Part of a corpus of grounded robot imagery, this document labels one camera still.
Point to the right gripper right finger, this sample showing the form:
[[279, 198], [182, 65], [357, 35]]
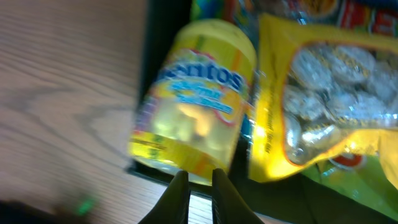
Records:
[[228, 207]]

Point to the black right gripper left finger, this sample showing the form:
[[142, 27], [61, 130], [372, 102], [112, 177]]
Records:
[[173, 206]]

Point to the yellow Mentos gum bottle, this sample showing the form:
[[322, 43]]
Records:
[[192, 115]]

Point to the yellow Hacks candy bag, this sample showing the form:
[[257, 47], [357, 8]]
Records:
[[323, 92]]

